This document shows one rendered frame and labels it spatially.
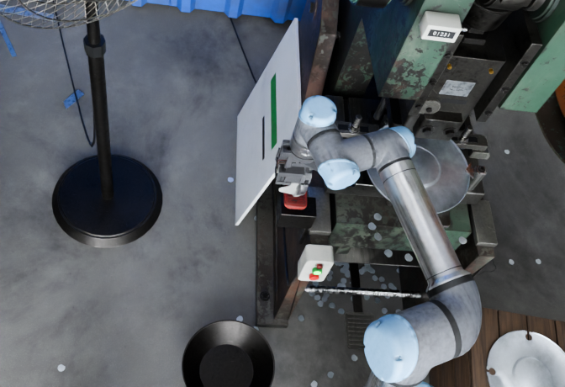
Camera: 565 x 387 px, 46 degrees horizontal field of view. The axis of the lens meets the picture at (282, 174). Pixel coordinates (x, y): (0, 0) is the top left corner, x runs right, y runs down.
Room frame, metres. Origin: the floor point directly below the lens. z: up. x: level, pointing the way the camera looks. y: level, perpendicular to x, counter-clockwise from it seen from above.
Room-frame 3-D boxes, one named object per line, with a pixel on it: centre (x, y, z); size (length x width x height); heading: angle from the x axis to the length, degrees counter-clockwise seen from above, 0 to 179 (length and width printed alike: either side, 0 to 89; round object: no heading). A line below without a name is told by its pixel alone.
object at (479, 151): (1.26, -0.46, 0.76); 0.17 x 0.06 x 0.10; 107
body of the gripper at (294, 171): (0.89, -0.02, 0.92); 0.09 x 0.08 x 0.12; 107
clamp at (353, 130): (1.17, -0.14, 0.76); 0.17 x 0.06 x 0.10; 107
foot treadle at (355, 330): (1.09, -0.34, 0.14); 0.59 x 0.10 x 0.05; 17
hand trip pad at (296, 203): (0.90, -0.05, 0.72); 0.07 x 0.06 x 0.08; 17
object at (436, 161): (1.09, -0.33, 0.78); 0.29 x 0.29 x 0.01
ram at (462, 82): (1.18, -0.31, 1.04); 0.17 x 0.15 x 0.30; 17
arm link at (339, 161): (0.82, -0.10, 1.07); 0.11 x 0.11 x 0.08; 38
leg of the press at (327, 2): (1.27, 0.00, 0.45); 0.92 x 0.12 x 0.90; 17
